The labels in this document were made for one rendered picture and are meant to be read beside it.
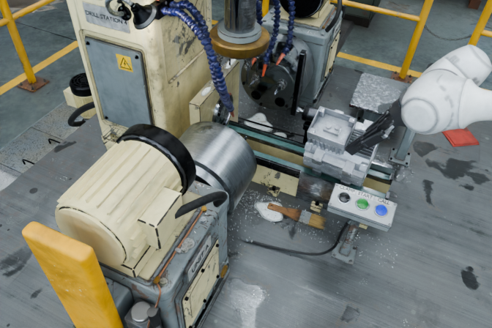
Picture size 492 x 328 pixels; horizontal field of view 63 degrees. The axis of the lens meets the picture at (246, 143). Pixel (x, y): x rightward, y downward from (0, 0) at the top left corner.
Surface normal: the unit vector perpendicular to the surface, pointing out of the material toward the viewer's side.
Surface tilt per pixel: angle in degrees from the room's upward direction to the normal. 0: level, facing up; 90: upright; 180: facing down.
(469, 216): 0
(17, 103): 0
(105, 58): 90
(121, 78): 90
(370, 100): 0
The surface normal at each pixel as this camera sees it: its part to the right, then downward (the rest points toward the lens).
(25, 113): 0.04, -0.73
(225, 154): 0.51, -0.47
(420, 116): -0.71, 0.39
